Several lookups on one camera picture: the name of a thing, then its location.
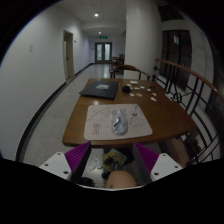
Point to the person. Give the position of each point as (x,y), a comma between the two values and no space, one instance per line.
(120,180)

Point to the small white box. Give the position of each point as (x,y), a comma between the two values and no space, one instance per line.
(134,82)

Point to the glass double door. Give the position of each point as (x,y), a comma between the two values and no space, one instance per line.
(103,52)

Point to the red and white sticker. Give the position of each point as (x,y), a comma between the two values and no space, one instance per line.
(154,94)

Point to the small beige sticker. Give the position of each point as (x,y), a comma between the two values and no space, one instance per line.
(132,94)

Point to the white outlined sticker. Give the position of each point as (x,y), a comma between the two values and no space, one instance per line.
(153,99)

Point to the round ceiling light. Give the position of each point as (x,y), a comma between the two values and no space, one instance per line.
(96,15)

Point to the small black box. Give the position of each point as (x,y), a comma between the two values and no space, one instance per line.
(126,89)

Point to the wooden chair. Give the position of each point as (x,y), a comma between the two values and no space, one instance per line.
(116,60)

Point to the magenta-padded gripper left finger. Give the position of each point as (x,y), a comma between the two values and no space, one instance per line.
(56,165)

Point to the dark framed window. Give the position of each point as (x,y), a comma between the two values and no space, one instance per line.
(176,56)

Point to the white wall switch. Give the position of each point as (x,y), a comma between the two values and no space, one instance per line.
(31,48)

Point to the green exit sign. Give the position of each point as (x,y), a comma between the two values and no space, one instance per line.
(103,37)

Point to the black railing with wooden handrail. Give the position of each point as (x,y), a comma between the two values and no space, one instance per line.
(193,93)

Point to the orange and beige sticker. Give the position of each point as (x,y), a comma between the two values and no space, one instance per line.
(139,95)

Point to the small white sticker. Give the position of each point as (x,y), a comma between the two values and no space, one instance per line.
(142,87)
(149,90)

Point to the wooden armchair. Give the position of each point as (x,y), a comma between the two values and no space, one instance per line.
(128,70)

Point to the white marble-print mouse pad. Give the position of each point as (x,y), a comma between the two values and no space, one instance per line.
(100,123)

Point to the white side door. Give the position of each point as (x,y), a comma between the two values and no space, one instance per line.
(68,53)

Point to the black flat folder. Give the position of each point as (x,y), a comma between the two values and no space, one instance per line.
(100,90)

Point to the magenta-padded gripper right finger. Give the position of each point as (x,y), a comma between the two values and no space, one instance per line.
(165,166)

